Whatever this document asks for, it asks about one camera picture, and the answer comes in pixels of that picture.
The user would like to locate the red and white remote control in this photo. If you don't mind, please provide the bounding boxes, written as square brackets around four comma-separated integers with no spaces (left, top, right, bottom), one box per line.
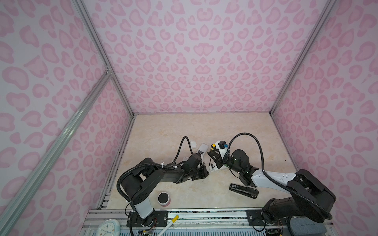
[197,143,209,155]

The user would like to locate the black camera cable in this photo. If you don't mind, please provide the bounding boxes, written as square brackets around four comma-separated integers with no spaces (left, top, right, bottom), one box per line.
[228,132,333,219]
[172,136,194,164]

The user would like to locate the black yellow handled screwdriver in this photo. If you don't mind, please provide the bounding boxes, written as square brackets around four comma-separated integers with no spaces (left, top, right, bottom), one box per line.
[208,144,217,164]

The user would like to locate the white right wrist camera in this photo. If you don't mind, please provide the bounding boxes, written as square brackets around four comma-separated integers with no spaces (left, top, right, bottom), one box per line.
[215,141,229,159]

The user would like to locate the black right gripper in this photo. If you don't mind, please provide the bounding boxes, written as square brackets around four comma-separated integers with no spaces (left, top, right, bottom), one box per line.
[207,150,243,175]

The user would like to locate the aluminium frame strut right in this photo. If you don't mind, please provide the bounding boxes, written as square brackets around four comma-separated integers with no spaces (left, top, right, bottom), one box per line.
[269,0,339,116]

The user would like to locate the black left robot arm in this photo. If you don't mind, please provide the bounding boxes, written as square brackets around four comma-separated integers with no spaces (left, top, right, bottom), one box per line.
[116,153,210,226]

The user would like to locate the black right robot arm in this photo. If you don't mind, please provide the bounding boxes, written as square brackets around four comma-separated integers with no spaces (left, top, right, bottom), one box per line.
[208,147,336,225]

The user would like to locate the black stapler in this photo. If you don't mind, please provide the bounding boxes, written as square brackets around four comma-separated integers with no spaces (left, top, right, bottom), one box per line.
[229,183,259,199]

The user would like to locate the aluminium frame strut left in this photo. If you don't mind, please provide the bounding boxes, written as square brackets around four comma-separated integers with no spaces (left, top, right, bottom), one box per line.
[1,1,130,236]

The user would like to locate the aluminium frame strut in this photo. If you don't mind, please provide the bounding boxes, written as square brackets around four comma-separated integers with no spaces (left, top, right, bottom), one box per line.
[1,1,130,236]
[269,0,339,116]

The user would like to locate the pink black tape roll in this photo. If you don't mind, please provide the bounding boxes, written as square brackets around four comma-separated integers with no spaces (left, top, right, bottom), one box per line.
[157,192,171,207]

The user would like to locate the grey cloth pad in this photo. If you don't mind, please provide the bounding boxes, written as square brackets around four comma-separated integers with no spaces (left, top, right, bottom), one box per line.
[287,217,327,236]

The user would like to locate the aluminium rail base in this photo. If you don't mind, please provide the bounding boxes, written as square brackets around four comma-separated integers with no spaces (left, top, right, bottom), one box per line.
[78,206,340,236]

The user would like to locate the black right camera cable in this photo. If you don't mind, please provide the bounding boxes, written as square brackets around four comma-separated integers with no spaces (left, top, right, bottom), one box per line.
[228,132,333,219]

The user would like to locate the white analog clock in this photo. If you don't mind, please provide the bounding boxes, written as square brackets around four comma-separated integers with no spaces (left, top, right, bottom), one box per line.
[95,219,121,236]

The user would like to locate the yellow capped white marker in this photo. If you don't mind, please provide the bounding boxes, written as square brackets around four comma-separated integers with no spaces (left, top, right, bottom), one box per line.
[157,215,179,236]

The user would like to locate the black left camera cable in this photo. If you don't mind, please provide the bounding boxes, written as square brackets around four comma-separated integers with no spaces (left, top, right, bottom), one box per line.
[172,136,194,164]

